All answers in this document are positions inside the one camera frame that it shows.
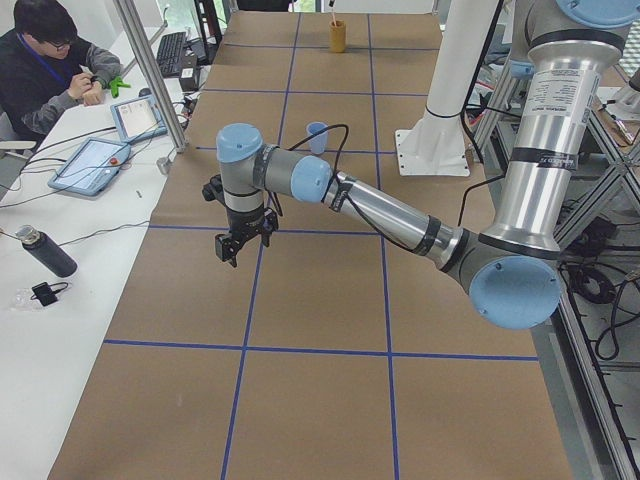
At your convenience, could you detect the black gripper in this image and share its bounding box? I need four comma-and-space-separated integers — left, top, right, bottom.
215, 208, 278, 268

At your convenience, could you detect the blue plastic cup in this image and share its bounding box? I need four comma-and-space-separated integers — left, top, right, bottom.
306, 121, 328, 156

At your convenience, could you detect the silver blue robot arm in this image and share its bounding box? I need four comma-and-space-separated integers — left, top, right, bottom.
210, 12, 524, 351

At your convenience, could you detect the tan bamboo cup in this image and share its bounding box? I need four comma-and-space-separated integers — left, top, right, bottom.
329, 20, 346, 53

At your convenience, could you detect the brown paper table mat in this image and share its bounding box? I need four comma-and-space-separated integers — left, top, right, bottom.
50, 36, 572, 479

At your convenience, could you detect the far blue teach pendant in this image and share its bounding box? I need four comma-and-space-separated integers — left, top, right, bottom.
110, 95, 167, 144

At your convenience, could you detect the blue teach pendant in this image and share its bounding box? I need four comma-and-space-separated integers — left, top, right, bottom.
48, 137, 131, 197
110, 95, 167, 144

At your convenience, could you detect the small black box with label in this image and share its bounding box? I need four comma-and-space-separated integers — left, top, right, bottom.
179, 67, 200, 92

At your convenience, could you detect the near blue teach pendant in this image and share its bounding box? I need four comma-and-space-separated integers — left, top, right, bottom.
48, 137, 131, 197

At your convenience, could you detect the black water bottle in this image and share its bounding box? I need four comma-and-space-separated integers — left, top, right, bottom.
16, 225, 78, 278

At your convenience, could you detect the green plastic clamp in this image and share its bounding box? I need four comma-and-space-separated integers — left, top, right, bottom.
109, 76, 131, 99

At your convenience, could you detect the black keyboard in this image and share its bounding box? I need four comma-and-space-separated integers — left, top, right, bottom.
156, 32, 187, 78

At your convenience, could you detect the seated person in black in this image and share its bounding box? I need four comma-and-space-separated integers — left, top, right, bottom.
1, 1, 122, 143

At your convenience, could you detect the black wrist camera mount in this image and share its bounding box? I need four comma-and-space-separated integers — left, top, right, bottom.
201, 174, 226, 206

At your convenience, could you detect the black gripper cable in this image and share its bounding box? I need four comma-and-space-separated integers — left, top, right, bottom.
259, 124, 361, 221

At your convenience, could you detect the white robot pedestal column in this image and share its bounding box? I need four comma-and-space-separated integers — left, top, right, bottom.
395, 0, 501, 177

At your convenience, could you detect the aluminium frame post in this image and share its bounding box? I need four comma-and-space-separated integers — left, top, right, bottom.
114, 0, 187, 154

